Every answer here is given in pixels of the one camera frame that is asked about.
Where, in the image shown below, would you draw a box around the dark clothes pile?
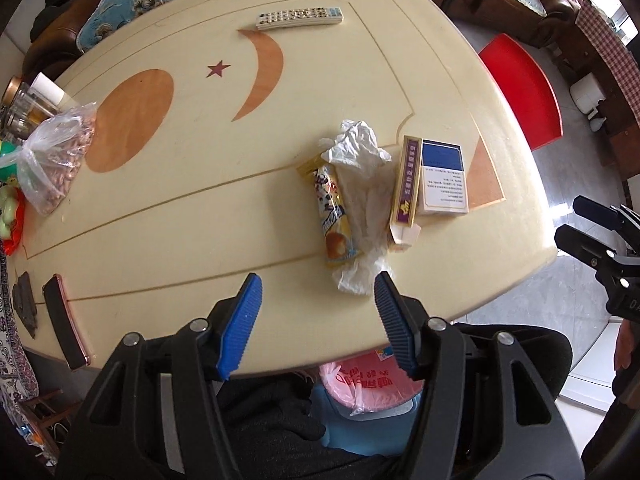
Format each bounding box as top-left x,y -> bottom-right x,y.
30,0 -> 107,43

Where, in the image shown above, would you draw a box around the brown leather sofa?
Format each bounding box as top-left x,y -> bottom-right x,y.
21,0 -> 451,84

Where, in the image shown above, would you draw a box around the small glass jar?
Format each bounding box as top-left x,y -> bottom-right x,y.
27,72 -> 81,117

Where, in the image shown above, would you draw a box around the red plastic stool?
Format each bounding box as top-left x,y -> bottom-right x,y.
477,33 -> 564,153

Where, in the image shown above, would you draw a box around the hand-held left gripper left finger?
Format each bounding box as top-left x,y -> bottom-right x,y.
56,273 -> 264,480

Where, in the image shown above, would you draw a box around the brown leather armchair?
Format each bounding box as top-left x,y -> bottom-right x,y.
425,0 -> 582,47

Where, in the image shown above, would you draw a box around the gold and purple cigarette box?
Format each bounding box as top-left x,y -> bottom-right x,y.
388,135 -> 424,253

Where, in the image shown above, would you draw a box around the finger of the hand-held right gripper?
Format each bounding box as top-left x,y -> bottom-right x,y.
572,195 -> 626,235
553,224 -> 618,272

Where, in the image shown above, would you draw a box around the window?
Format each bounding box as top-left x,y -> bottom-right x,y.
586,0 -> 640,42

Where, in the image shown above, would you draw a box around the glass jar gold lid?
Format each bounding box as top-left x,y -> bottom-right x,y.
2,76 -> 37,132

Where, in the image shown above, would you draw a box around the person's right forearm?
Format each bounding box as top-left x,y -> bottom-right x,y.
580,370 -> 640,480

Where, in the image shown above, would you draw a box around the white appliance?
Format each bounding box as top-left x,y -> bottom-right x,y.
570,73 -> 609,117

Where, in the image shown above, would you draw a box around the white remote control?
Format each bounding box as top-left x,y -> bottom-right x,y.
255,5 -> 345,30

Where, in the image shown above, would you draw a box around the wooden stool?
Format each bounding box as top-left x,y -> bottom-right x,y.
19,387 -> 82,442

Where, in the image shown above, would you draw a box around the red checkered cloth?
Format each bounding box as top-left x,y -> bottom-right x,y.
573,0 -> 640,127

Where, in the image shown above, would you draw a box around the clear plastic wrap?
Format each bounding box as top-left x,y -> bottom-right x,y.
318,119 -> 394,299

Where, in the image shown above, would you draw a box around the black smartphone pink case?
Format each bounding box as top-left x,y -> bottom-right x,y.
42,273 -> 92,371

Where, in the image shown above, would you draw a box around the purple floral patterned cover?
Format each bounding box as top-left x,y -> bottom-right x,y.
0,240 -> 42,413

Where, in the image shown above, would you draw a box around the person's dark trousers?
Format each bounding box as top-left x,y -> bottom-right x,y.
150,322 -> 574,480

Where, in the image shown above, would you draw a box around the green cartoon bottle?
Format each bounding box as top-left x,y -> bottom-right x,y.
0,141 -> 24,187

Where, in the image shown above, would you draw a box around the waste bin with pink liner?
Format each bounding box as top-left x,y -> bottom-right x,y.
309,350 -> 427,457

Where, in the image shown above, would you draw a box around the person's right hand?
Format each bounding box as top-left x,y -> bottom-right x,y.
613,317 -> 640,376

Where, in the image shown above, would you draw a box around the clear bag of peanuts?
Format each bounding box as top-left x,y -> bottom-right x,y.
0,101 -> 99,217

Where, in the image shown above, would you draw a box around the yellow snack wrapper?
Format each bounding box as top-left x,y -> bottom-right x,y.
297,157 -> 362,269

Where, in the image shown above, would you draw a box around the white and blue cigarette box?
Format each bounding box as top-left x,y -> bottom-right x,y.
415,138 -> 471,216

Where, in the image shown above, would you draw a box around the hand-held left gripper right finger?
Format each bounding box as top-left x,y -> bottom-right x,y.
373,271 -> 587,480

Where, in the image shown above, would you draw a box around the red plate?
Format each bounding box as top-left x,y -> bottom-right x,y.
0,187 -> 27,257

